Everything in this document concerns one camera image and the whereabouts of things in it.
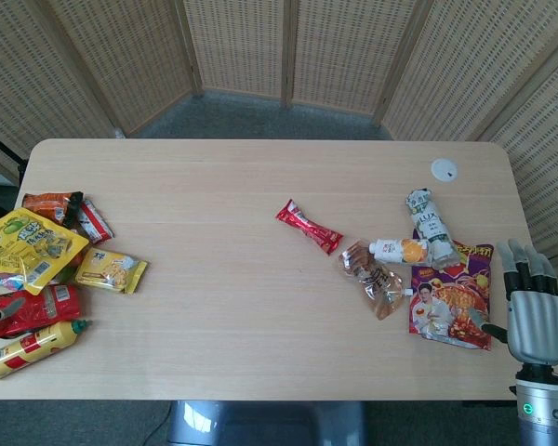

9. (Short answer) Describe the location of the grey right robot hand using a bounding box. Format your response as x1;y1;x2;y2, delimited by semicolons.
468;238;558;367

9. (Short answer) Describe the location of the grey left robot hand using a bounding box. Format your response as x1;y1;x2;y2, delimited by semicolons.
0;225;27;343

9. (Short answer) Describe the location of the red snack stick wrapper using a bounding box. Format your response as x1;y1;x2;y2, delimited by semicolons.
274;199;345;257

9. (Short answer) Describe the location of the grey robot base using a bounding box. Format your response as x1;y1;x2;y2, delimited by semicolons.
166;400;369;446

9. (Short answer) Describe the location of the glossy red snack bag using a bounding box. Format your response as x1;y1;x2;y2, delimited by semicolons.
0;283;83;348

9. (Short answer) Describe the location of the large yellow chip bag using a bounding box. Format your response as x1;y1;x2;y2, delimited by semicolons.
0;206;91;296

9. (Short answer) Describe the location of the orange black snack bag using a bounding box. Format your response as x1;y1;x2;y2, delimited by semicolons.
21;190;86;230

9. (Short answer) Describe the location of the small red white packet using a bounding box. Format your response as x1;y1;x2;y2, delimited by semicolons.
71;198;115;244

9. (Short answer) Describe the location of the yellow bottle green cap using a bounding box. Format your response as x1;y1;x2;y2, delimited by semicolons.
0;319;95;384

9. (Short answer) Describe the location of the purple red noodle bag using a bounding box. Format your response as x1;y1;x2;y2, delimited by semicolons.
408;241;496;351

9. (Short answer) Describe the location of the yellow cracker bag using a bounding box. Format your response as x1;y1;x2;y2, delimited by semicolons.
73;246;149;295

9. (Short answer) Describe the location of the white orange drink pouch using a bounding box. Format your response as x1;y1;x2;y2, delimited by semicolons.
367;237;432;267

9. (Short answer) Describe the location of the black pole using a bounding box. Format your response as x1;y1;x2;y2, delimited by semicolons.
0;124;30;167

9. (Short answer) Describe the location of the clear bread package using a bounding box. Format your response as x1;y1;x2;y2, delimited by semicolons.
338;240;413;322

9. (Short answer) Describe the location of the wicker folding screen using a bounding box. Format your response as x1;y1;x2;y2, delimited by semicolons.
0;0;558;298

